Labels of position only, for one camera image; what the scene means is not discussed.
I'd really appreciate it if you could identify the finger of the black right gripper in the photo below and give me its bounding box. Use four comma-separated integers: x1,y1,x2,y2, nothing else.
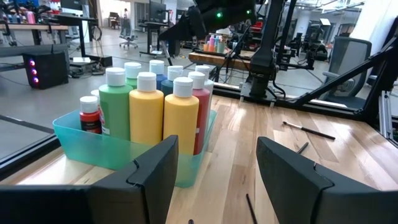
158,6,206,42

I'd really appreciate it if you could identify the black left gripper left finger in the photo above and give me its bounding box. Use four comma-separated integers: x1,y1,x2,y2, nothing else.
0,135,180,224

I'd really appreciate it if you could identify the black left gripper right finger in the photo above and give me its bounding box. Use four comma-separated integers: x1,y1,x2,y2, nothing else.
256,136,398,224

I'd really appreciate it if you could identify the large blue paint bottle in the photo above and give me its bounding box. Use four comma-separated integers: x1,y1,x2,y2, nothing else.
149,59,168,91

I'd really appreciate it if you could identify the black paintbrush silver ferrule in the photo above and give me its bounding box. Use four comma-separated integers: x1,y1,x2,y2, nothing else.
245,193,259,224
295,142,310,155
282,121,336,141

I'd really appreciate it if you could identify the large red paint bottle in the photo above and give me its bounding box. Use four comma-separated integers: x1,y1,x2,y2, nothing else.
188,71,211,156

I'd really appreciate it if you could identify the small orange paint bottle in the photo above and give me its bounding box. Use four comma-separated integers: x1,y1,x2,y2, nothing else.
79,95,103,134

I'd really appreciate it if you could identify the large yellow paint bottle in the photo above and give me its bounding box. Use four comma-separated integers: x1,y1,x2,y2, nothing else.
129,72,165,146
163,77,200,156

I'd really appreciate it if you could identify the black monitor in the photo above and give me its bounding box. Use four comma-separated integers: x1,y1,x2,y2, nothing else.
149,0,167,23

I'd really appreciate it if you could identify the wooden workbench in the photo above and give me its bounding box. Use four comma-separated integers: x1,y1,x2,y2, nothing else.
0,22,70,63
188,51,253,72

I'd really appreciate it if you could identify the teal translucent plastic bin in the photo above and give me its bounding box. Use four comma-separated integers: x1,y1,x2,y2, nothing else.
52,108,218,189

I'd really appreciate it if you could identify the grey mesh office chair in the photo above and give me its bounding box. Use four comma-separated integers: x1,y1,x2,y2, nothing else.
322,36,373,110

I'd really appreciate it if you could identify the black computer tower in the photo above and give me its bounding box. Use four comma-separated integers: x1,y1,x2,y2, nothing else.
22,51,70,90

